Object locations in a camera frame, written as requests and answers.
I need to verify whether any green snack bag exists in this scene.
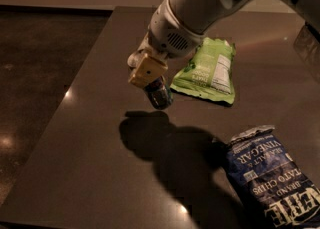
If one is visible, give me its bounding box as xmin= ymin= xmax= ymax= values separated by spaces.
xmin=170 ymin=37 xmax=236 ymax=105

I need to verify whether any silver blue redbull can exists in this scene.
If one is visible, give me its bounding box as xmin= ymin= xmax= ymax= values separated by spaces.
xmin=144 ymin=77 xmax=173 ymax=110

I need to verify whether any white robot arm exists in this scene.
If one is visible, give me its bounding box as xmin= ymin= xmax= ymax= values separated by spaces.
xmin=128 ymin=0 xmax=320 ymax=88

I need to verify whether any blue potato chips bag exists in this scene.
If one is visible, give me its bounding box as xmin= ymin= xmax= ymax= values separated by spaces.
xmin=223 ymin=125 xmax=320 ymax=229

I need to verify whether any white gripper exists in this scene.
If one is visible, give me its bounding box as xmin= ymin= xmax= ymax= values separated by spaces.
xmin=127 ymin=0 xmax=204 ymax=89

